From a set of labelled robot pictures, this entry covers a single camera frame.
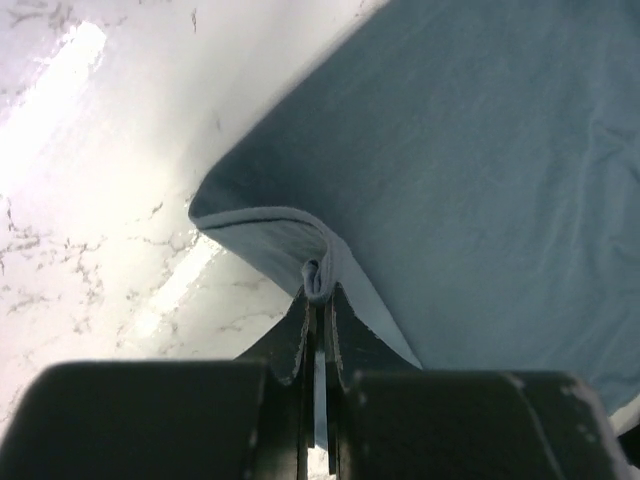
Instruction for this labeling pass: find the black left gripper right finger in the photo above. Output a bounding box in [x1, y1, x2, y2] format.
[323, 288, 631, 479]

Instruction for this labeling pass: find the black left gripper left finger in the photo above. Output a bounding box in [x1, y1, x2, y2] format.
[1, 295, 313, 479]

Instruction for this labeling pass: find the grey-blue t shirt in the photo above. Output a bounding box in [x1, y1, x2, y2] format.
[189, 1, 639, 413]

